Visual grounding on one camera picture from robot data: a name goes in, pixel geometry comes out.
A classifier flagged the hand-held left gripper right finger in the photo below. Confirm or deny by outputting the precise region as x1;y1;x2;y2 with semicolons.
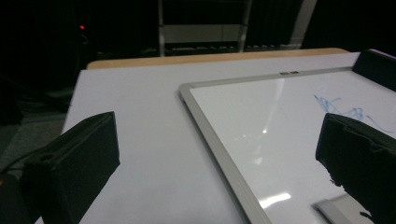
315;112;396;224

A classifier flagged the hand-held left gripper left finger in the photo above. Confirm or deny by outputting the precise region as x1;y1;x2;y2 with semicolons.
20;111;121;224

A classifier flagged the black whiteboard eraser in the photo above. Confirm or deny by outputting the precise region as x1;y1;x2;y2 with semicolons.
352;49;396;92

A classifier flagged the grey framed whiteboard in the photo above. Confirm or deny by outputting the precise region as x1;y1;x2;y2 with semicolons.
177;65;396;224

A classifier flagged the large white table cover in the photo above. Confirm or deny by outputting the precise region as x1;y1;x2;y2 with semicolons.
34;50;362;224

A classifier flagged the grey metal stand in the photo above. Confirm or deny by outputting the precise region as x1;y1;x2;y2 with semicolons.
157;0;254;58

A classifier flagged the pale slanted post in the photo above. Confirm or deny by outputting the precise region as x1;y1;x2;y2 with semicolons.
289;0;319;49

